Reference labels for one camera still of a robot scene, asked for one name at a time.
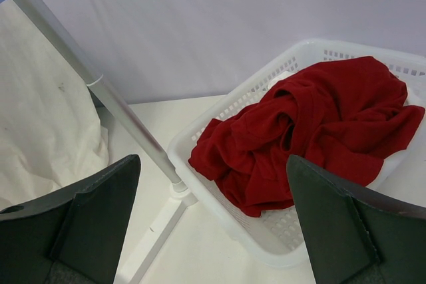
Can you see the red t shirt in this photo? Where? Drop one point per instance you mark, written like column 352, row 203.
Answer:
column 344, row 116

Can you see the beige t shirt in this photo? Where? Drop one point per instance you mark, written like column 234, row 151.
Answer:
column 51, row 134

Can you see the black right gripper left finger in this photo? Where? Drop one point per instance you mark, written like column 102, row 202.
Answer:
column 74, row 234

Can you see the white printed t shirt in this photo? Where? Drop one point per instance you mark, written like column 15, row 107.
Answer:
column 412, row 98

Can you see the white plastic basket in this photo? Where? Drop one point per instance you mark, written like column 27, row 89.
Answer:
column 275, row 238

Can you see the silver clothes rack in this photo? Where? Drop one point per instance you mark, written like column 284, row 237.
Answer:
column 136, row 266

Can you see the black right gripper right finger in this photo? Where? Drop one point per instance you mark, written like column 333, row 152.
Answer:
column 354, row 234

